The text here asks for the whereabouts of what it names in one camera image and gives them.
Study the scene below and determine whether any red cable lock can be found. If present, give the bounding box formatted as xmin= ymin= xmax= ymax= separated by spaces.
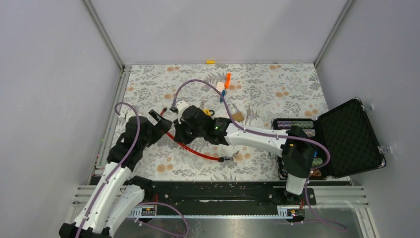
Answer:
xmin=159 ymin=108 xmax=240 ymax=163

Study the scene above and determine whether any long shackle brass padlock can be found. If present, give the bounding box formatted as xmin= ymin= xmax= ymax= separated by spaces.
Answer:
xmin=228 ymin=103 xmax=245 ymax=122

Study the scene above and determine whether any yellow padlock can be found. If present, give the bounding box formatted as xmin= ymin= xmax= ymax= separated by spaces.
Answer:
xmin=203 ymin=109 xmax=215 ymax=117

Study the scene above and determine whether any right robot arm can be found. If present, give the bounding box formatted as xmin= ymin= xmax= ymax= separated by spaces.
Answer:
xmin=171 ymin=102 xmax=315 ymax=204

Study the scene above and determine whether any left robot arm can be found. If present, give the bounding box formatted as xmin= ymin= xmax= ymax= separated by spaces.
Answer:
xmin=59 ymin=110 xmax=172 ymax=238

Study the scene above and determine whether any blue toy brick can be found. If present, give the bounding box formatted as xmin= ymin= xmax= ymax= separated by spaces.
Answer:
xmin=219 ymin=89 xmax=226 ymax=103

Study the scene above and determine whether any white toy block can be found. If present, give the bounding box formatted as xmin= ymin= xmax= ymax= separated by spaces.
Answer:
xmin=216 ymin=82 xmax=225 ymax=93

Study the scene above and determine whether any orange toy brick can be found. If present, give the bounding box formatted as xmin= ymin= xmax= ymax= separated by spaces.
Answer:
xmin=224 ymin=72 xmax=231 ymax=90

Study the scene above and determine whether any floral table mat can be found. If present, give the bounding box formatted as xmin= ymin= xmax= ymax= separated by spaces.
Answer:
xmin=114 ymin=63 xmax=328 ymax=181

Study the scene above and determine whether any black poker chip case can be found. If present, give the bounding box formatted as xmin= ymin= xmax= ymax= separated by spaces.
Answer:
xmin=272 ymin=98 xmax=386 ymax=180

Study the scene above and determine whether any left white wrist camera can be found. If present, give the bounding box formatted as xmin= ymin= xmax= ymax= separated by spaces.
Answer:
xmin=118 ymin=108 xmax=137 ymax=121

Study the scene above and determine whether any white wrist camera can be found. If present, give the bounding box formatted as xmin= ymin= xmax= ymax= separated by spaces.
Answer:
xmin=118 ymin=108 xmax=137 ymax=121
xmin=169 ymin=101 xmax=189 ymax=115

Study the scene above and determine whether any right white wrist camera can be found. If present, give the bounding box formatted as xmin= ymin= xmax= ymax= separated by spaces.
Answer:
xmin=169 ymin=101 xmax=189 ymax=115

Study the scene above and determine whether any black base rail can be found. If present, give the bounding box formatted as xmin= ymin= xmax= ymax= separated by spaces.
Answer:
xmin=89 ymin=177 xmax=332 ymax=219

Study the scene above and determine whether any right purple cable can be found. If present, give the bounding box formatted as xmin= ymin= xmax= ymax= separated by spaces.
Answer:
xmin=170 ymin=78 xmax=332 ymax=173

